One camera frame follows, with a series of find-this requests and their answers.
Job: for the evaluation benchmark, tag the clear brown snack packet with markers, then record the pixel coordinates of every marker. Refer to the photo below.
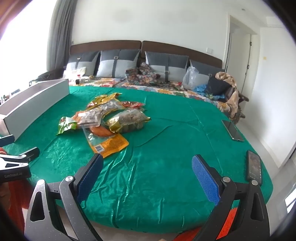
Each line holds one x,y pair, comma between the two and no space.
111,106

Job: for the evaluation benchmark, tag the grey curtain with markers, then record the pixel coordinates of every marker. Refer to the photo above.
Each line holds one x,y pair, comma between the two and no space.
60,34

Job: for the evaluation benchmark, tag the green shiny cloth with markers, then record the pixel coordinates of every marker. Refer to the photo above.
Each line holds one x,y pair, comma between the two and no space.
161,150

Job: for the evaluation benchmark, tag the grey smartphone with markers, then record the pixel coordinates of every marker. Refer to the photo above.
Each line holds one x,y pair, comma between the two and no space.
232,130

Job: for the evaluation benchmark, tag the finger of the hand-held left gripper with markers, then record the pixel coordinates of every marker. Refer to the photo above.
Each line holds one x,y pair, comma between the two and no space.
32,153
7,140

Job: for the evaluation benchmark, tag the clear orange sausage packet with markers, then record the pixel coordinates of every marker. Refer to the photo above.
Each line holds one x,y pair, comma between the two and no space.
100,131

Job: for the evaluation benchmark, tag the blue cloth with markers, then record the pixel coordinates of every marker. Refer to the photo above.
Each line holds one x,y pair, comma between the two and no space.
200,89

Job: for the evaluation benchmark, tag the white plastic bag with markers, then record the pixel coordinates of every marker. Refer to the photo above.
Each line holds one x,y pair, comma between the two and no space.
74,72

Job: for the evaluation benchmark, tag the flat orange yellow packet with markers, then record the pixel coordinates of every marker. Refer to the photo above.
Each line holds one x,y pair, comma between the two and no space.
111,144

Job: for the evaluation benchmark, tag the floral bedsheet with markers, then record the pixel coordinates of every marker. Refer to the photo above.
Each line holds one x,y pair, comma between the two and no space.
196,95

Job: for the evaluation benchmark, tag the black smartphone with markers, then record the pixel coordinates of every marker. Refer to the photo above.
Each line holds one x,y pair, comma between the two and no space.
254,166

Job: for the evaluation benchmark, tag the red snack packet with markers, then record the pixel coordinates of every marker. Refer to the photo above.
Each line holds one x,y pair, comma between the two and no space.
134,104

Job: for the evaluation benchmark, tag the green yellow snack packet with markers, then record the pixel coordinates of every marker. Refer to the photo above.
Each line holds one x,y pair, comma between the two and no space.
66,124

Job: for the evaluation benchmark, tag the orange cloth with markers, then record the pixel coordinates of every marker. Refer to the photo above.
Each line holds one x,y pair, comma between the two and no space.
19,204
231,222

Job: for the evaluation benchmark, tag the beige patterned blanket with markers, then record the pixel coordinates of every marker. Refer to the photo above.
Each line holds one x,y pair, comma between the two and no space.
234,99

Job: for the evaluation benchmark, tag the white wall switch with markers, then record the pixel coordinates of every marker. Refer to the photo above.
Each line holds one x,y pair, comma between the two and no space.
209,50

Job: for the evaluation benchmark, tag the long white box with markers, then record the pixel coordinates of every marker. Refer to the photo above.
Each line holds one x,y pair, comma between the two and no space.
34,109

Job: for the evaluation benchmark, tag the gold packet with dark contents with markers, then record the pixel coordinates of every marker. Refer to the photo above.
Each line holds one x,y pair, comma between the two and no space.
129,120

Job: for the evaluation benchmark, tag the pile of patterned clothes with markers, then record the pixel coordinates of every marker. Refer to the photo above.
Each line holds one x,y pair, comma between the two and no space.
143,74

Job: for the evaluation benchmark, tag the clear plastic bag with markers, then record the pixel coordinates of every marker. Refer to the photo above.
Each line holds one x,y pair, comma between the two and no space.
190,78

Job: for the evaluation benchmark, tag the black bag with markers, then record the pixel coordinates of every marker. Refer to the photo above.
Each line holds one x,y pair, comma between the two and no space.
217,87

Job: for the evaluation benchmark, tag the white door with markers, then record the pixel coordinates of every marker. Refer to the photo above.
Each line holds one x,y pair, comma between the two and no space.
247,62

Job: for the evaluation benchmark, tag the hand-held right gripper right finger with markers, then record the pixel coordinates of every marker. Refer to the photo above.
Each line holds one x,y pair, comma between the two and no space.
205,178

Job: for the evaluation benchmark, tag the clear dried food packet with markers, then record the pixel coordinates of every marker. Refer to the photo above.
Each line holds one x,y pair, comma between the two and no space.
87,117

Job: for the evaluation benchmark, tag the gold yellow snack packet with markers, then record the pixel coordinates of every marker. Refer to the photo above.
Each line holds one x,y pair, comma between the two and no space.
101,99

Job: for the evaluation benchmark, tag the grey two-tone pillow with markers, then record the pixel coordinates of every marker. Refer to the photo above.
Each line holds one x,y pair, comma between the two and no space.
208,68
167,64
118,63
82,62

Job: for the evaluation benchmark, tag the brown headboard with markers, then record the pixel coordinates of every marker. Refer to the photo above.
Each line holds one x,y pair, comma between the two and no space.
161,47

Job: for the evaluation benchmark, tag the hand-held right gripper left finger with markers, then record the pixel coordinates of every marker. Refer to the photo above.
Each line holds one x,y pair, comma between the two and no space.
89,178

